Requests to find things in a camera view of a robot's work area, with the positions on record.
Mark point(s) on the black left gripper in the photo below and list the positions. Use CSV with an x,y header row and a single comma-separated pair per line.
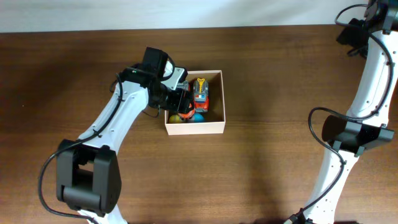
x,y
180,106

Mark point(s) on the yellow toy ball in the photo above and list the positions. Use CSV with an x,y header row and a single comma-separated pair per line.
x,y
176,119

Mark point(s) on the red toy ball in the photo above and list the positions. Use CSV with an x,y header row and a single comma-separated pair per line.
x,y
188,115

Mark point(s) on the fire truck with yellow ladder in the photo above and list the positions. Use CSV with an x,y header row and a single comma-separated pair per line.
x,y
201,95

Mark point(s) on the blue toy ball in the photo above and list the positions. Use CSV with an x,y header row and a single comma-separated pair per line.
x,y
196,118

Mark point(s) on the red fire truck grey top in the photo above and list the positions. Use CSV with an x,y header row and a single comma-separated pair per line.
x,y
185,85

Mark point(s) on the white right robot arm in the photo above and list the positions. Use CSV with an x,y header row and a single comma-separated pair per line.
x,y
346,137

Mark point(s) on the pink cardboard box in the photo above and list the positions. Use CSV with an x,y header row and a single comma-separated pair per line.
x,y
214,118

